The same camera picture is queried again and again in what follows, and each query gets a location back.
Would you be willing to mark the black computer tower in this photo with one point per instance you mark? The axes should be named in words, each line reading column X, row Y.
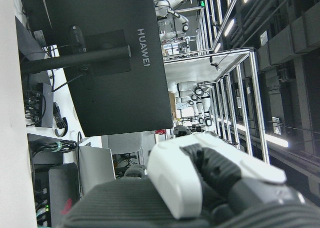
column 62, row 183

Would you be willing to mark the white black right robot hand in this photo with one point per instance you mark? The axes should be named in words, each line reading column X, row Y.
column 175, row 178

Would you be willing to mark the aluminium profile frame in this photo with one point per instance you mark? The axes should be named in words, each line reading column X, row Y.
column 255, row 87

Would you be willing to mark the white humanoid robot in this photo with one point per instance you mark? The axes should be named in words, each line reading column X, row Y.
column 187, row 86
column 175, row 15

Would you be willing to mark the black Huawei monitor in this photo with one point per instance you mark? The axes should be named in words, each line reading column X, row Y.
column 112, row 100

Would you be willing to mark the silver laptop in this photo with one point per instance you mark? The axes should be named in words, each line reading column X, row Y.
column 96, row 165

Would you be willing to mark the black hub box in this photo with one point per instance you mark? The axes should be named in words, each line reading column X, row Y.
column 46, row 105

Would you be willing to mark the black monitor stand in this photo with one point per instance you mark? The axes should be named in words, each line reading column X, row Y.
column 75, row 58

